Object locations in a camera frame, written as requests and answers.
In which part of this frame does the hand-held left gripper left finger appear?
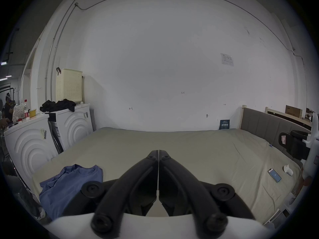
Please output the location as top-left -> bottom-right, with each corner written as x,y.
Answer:
81,150 -> 159,235

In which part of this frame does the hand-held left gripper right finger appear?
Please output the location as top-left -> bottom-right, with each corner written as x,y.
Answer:
159,150 -> 256,236

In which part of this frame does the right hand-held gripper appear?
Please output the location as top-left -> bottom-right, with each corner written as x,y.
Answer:
278,112 -> 319,179

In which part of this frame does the brown carton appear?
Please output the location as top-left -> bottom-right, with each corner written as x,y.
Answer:
285,105 -> 303,118

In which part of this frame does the grey padded headboard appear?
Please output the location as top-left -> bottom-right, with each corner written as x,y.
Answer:
240,105 -> 312,162

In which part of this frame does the bed with beige sheet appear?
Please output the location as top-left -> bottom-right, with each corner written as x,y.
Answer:
32,127 -> 303,225

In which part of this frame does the smartphone with blue screen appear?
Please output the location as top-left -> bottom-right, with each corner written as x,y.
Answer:
268,168 -> 282,183

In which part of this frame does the blue shirt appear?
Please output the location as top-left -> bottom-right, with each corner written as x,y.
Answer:
39,164 -> 104,220

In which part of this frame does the white washing machine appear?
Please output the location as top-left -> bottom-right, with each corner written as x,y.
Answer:
3,99 -> 60,191
40,67 -> 94,152

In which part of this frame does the white paper notice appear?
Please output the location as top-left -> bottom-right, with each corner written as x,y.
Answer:
220,53 -> 235,67

